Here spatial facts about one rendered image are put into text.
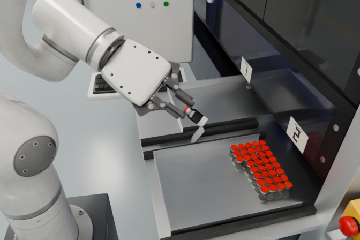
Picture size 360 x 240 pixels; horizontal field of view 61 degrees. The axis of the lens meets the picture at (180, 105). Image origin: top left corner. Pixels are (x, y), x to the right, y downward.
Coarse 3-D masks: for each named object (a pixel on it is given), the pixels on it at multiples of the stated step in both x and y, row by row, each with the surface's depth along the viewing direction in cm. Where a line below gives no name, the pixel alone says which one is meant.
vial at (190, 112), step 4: (188, 108) 56; (188, 112) 56; (192, 112) 56; (196, 112) 56; (188, 116) 56; (192, 116) 56; (196, 116) 56; (200, 116) 56; (204, 116) 56; (192, 120) 56; (196, 120) 56; (200, 120) 56; (204, 120) 56; (200, 124) 56; (204, 124) 56
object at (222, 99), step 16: (208, 80) 122; (224, 80) 124; (240, 80) 126; (192, 96) 118; (208, 96) 118; (224, 96) 118; (240, 96) 118; (256, 96) 118; (208, 112) 110; (224, 112) 110; (240, 112) 110; (256, 112) 110; (192, 128) 100
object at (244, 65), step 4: (244, 60) 107; (244, 64) 108; (248, 64) 105; (244, 68) 108; (248, 68) 105; (244, 72) 109; (248, 72) 106; (244, 76) 109; (248, 76) 106; (248, 80) 107
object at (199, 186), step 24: (216, 144) 95; (168, 168) 90; (192, 168) 90; (216, 168) 90; (168, 192) 83; (192, 192) 83; (216, 192) 83; (240, 192) 83; (168, 216) 74; (192, 216) 77; (216, 216) 77; (240, 216) 74
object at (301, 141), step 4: (292, 120) 82; (292, 124) 82; (296, 124) 81; (288, 128) 85; (292, 128) 83; (300, 128) 79; (288, 132) 85; (292, 132) 83; (296, 132) 81; (304, 132) 78; (292, 136) 83; (296, 136) 81; (300, 136) 80; (304, 136) 78; (292, 140) 83; (300, 140) 80; (304, 140) 78; (296, 144) 82; (300, 144) 80; (304, 144) 78; (300, 148) 80; (304, 148) 79
